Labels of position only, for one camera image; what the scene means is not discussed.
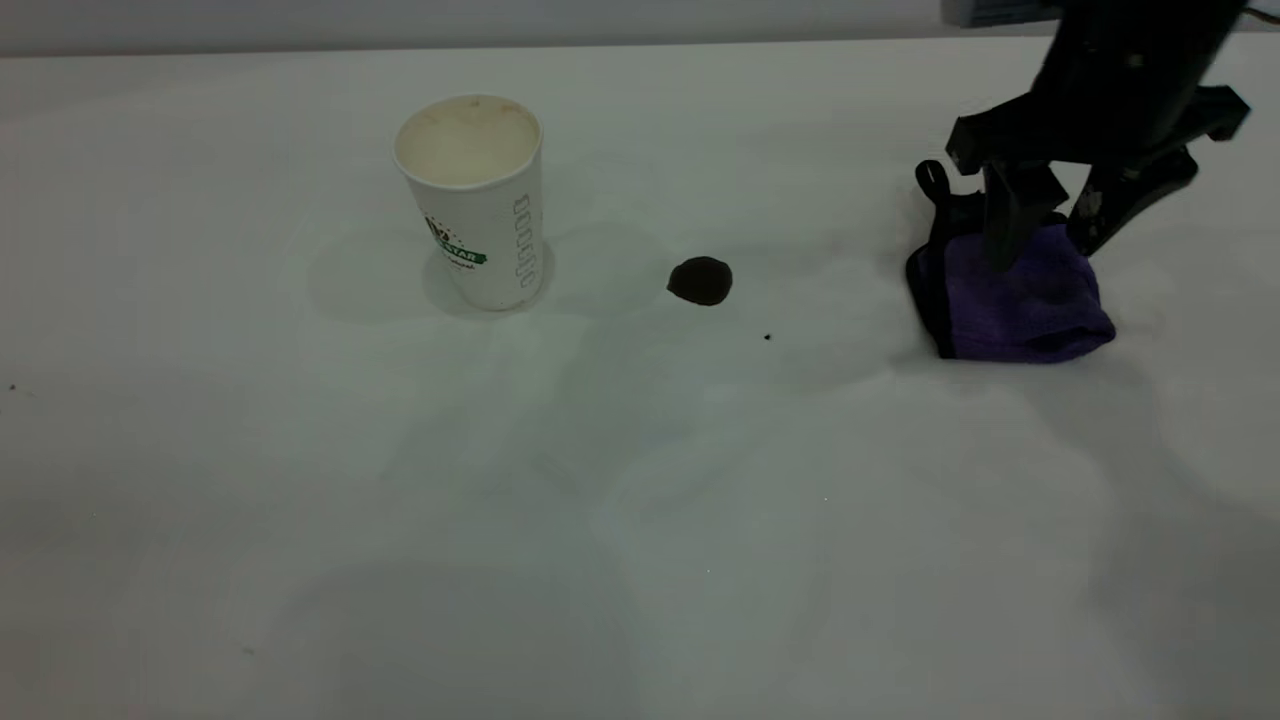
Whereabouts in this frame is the white paper cup green print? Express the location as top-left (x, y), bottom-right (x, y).
top-left (391, 93), bottom-right (546, 312)

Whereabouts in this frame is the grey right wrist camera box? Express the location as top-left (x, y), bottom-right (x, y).
top-left (940, 0), bottom-right (1063, 28)

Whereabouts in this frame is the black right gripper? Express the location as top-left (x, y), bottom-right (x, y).
top-left (945, 0), bottom-right (1251, 273)

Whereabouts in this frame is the dark brown coffee spill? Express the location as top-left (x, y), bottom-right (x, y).
top-left (667, 256), bottom-right (734, 307)

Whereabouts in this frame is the purple cloth black trim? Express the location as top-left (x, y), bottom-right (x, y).
top-left (905, 159), bottom-right (1117, 363)

